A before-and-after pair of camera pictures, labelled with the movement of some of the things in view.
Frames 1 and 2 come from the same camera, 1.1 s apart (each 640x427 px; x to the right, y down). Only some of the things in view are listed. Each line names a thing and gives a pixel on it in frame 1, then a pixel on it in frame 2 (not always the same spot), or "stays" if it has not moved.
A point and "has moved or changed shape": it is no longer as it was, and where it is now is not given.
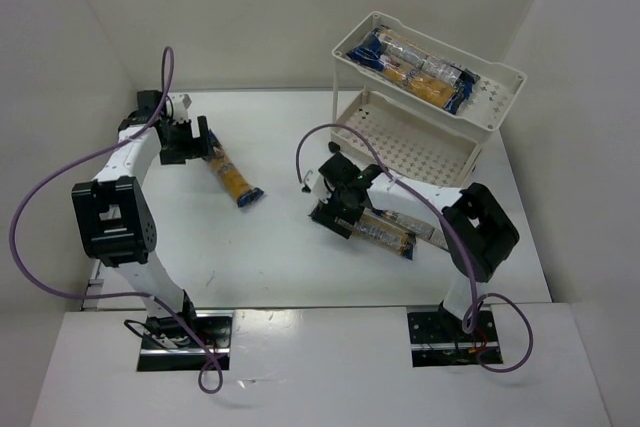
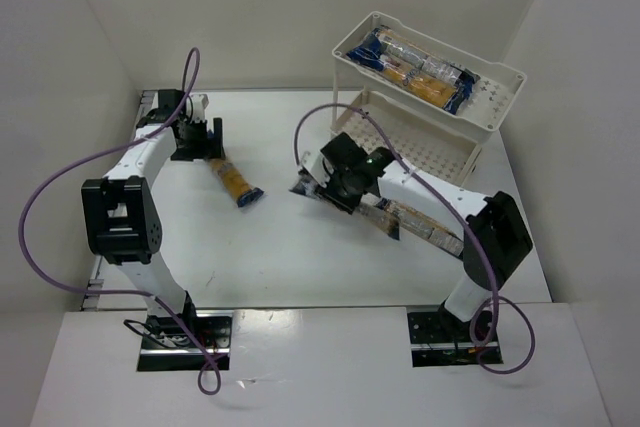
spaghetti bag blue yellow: [449, 93] stays
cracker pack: [417, 55] stays
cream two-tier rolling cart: [422, 104] stays
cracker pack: [384, 235] has moved or changed shape
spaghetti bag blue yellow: [238, 186] stays
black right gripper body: [335, 218] → [325, 192]
